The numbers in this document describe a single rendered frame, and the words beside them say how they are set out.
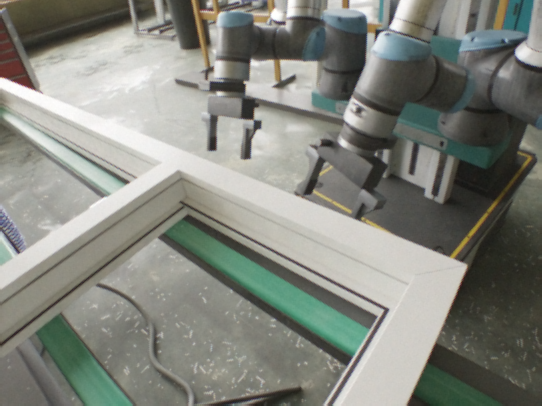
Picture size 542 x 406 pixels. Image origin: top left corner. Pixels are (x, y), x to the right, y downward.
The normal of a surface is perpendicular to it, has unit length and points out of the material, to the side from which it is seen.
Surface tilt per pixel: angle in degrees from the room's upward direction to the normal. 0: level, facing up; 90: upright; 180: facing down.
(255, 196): 0
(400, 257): 0
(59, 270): 90
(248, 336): 0
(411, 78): 89
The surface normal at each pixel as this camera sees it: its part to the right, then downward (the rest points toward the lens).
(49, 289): 0.78, 0.32
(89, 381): -0.10, -0.79
